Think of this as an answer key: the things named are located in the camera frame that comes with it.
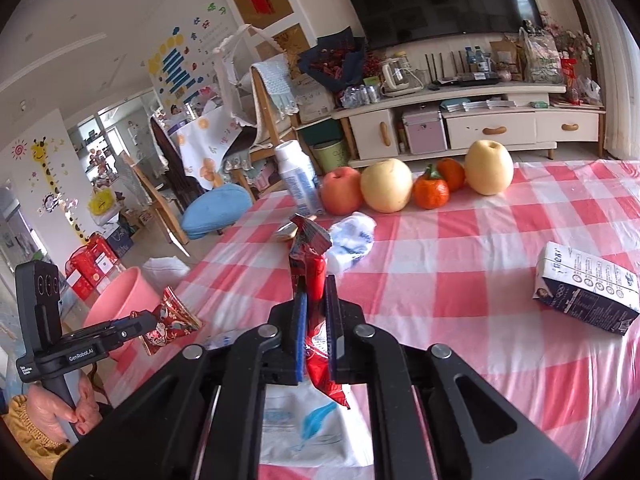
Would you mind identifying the red gift box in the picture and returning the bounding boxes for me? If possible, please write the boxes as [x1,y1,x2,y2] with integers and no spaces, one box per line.
[82,235,120,275]
[65,255,97,302]

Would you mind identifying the pink storage box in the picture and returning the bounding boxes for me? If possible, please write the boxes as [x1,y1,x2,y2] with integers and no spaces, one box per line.
[402,105,448,155]

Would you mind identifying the wooden chair with lace cover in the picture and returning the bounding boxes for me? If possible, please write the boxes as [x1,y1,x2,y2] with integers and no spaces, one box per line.
[249,54,313,196]

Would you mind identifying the red patterned snack packet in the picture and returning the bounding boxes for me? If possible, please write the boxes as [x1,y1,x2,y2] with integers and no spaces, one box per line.
[139,286,204,357]

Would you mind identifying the blue cushioned stool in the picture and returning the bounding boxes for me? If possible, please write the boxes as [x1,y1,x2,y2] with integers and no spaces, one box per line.
[181,183,254,240]

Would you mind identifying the red snack wrapper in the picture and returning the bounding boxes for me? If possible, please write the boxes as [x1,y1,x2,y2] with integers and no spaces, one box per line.
[287,213,352,409]

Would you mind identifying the light wooden chair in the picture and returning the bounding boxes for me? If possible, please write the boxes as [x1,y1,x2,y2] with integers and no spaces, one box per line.
[120,152,190,256]

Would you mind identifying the clear plastic bag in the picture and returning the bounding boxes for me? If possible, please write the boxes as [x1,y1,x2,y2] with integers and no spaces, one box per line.
[520,27,566,84]

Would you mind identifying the white television cabinet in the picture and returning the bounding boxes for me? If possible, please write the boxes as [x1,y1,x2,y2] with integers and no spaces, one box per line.
[332,82,607,168]

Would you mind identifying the black television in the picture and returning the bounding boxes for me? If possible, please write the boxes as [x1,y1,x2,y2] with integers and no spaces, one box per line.
[332,0,544,52]

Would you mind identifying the glass kettle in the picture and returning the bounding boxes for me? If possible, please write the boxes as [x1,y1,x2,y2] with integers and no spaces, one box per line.
[381,57,424,97]

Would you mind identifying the pink artificial flowers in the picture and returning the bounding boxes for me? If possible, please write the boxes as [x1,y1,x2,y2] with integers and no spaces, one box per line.
[540,12,597,61]

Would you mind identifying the yellow pear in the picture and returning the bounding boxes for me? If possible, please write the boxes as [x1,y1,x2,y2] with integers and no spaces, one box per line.
[465,140,515,196]
[360,158,415,213]

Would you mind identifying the orange mandarin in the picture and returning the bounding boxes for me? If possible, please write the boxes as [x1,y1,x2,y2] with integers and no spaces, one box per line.
[437,158,466,192]
[413,165,450,210]

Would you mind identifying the white and blue milk carton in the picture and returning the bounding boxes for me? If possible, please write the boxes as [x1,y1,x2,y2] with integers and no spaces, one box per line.
[532,241,640,337]

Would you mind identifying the white feather print plastic bag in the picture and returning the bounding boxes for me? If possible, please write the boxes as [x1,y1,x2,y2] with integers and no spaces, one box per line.
[259,384,375,467]

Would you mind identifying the white blue yogurt bottle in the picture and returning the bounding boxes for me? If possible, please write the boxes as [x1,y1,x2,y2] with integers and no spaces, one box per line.
[327,211,377,275]

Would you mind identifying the pink plastic basin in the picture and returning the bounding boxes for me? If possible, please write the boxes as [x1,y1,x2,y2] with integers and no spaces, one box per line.
[82,266,164,362]

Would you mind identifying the giraffe height chart sticker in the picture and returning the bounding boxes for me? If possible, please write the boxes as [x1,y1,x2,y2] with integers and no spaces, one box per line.
[30,137,92,246]

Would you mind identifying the orange print table cover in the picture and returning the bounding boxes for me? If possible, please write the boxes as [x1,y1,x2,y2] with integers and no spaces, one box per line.
[175,110,246,188]

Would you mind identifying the white lace food cover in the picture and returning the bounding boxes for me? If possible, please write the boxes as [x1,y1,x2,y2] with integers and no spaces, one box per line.
[212,24,281,128]

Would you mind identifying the green waste bin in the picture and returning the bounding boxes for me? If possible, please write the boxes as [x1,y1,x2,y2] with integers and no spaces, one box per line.
[312,140,351,173]

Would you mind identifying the person's left hand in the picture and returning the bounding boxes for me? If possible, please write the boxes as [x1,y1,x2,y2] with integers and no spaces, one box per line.
[27,373,102,445]

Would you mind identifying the white plastic bottle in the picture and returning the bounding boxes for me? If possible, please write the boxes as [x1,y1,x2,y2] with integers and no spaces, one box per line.
[274,141,324,217]

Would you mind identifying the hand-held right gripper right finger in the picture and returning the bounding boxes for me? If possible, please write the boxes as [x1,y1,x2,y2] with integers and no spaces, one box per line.
[324,275,582,480]

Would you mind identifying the red apple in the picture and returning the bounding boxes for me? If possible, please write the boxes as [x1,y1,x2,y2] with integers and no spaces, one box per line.
[320,166,364,216]

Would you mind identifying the dark blue flower bouquet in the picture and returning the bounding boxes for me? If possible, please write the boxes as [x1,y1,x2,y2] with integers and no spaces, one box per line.
[298,35,368,93]

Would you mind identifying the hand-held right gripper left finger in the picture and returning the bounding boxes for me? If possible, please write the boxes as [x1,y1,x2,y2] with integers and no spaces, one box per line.
[54,292,309,480]

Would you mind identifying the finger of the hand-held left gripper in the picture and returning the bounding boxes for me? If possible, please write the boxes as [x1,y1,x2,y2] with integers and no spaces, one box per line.
[112,311,163,336]
[102,331,151,352]

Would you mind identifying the pink checked tablecloth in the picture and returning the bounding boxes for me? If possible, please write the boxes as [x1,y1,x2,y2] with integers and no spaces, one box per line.
[102,160,640,480]

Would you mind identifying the yellow bag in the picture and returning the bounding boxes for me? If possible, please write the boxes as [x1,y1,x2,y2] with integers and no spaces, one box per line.
[89,187,119,226]

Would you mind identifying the blue wall poster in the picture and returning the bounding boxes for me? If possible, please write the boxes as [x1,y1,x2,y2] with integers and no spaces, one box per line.
[147,25,207,108]

